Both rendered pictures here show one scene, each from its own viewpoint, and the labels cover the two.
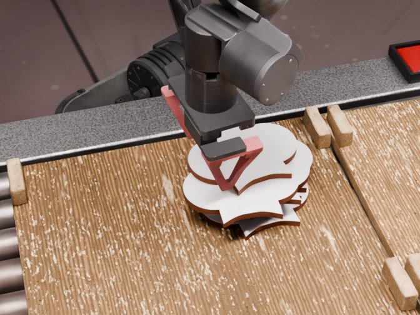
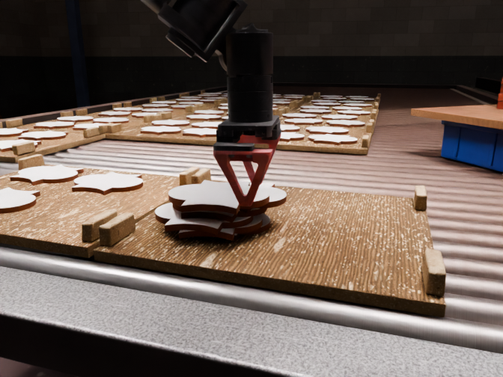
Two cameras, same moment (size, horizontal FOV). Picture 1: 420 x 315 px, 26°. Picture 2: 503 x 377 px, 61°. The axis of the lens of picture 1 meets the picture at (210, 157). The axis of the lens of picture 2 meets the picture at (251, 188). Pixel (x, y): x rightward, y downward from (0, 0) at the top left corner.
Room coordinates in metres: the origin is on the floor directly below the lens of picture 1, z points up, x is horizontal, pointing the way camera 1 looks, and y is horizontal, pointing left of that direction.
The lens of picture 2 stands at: (1.24, 0.29, 1.16)
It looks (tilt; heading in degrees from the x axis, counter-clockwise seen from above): 17 degrees down; 213
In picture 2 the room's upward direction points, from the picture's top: straight up
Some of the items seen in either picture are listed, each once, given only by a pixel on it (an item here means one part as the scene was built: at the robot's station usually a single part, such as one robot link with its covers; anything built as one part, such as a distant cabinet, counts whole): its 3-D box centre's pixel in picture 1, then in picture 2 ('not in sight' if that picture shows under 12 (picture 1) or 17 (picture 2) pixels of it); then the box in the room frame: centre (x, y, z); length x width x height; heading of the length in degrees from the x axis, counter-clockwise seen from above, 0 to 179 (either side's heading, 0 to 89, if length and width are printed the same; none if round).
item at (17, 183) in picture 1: (16, 181); (433, 271); (0.79, 0.24, 0.95); 0.06 x 0.02 x 0.03; 15
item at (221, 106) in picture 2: not in sight; (248, 107); (-0.57, -0.89, 0.94); 0.41 x 0.35 x 0.04; 107
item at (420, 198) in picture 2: not in sight; (420, 197); (0.53, 0.17, 0.95); 0.06 x 0.02 x 0.03; 15
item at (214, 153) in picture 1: (222, 151); (254, 154); (0.75, -0.01, 1.04); 0.07 x 0.07 x 0.09; 24
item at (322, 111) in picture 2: not in sight; (332, 110); (-0.68, -0.48, 0.94); 0.41 x 0.35 x 0.04; 105
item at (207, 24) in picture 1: (215, 40); (248, 54); (0.78, -0.01, 1.17); 0.07 x 0.06 x 0.07; 43
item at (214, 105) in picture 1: (210, 84); (250, 105); (0.78, 0.00, 1.11); 0.10 x 0.07 x 0.07; 24
